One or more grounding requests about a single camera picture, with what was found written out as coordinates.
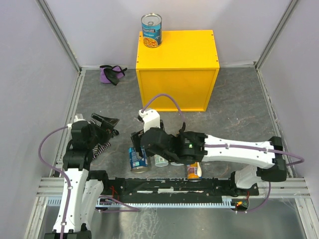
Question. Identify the orange fruit label can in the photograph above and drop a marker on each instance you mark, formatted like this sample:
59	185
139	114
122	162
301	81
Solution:
176	164

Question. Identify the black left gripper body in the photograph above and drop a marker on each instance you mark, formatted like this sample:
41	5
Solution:
100	128

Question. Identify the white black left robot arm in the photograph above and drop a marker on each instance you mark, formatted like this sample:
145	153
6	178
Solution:
82	186

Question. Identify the black white striped cloth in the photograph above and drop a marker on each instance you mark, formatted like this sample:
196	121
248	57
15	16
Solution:
99	149

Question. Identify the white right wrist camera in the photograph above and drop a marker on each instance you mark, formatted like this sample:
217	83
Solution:
150	118

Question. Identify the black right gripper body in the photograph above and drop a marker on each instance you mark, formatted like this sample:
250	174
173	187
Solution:
138	142

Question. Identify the white slotted cable duct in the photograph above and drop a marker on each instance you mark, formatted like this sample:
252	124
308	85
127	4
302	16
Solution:
226	203

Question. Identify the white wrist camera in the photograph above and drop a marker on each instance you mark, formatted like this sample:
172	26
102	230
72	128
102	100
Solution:
150	118
78	119

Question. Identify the orange can with spoon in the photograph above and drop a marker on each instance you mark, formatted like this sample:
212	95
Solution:
194	172

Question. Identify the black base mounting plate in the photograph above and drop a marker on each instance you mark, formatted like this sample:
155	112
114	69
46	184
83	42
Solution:
136	190

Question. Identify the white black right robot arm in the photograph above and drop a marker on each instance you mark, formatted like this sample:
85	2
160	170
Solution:
263	159

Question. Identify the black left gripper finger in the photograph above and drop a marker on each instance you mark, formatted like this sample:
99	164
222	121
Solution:
111	133
103	121

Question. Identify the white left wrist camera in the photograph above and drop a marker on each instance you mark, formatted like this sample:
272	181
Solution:
78	119

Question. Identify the yellow wooden box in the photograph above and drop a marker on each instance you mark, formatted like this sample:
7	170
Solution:
185	66

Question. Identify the blue soup can with noodles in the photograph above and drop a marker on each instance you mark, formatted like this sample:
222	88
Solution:
152	30

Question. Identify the purple black cloth pouch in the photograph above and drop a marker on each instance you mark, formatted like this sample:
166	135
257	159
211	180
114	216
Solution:
111	74

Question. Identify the green label small can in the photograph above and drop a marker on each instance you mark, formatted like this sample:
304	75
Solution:
160	161

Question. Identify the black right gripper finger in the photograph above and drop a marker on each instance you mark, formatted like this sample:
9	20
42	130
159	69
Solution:
170	154
136	141

